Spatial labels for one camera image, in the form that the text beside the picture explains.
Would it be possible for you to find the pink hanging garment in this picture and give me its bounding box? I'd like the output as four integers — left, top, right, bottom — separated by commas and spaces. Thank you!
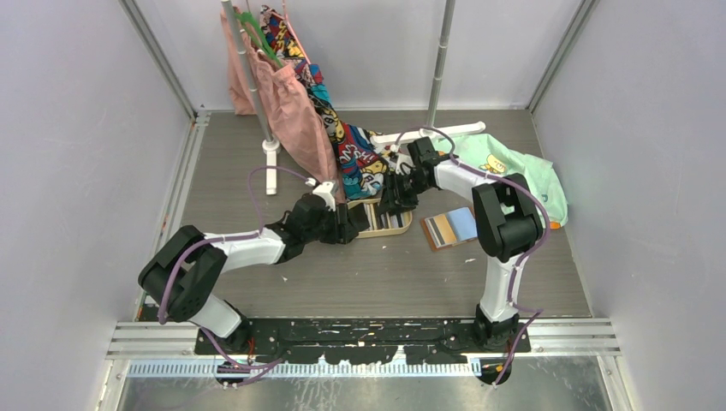
220, 11, 345, 201

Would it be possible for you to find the white rack stand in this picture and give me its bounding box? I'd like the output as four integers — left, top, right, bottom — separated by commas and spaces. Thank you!
371, 0, 456, 148
221, 0, 281, 196

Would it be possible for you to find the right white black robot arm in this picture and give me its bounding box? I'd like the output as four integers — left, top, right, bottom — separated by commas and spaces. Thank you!
381, 137, 549, 352

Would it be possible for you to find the green clothes hanger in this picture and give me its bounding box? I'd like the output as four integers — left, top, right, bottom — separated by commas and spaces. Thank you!
235, 12, 283, 69

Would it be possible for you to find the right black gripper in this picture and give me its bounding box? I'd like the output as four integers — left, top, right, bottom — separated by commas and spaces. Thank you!
377, 170, 431, 217

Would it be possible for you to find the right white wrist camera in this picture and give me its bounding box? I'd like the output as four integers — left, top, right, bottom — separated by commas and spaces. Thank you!
388, 150, 414, 176

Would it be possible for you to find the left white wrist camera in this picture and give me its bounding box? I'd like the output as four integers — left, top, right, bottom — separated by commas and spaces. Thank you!
312, 180, 338, 211

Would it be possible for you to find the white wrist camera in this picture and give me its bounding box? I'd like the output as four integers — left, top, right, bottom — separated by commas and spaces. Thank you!
312, 180, 338, 211
388, 150, 414, 176

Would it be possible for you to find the left white rack stand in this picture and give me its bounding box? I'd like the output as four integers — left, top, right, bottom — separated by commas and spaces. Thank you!
221, 0, 281, 196

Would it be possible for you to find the right white rack stand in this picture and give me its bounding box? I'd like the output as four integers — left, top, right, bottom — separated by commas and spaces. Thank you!
371, 0, 456, 148

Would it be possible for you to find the brown leather card holder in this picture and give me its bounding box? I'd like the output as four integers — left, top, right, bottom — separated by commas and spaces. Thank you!
420, 207, 478, 252

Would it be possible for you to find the beige oval card tray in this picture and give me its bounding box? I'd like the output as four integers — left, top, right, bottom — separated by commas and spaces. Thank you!
347, 199, 413, 239

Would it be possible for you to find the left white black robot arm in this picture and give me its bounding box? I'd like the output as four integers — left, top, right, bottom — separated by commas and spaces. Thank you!
138, 194, 371, 354

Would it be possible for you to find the mint green garment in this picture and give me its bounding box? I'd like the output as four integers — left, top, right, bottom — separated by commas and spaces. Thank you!
431, 134, 568, 229

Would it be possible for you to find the colourful comic print garment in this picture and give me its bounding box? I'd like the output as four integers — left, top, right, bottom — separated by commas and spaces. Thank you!
260, 5, 389, 200

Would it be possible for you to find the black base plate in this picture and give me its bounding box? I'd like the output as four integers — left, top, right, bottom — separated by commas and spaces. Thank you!
193, 319, 532, 384

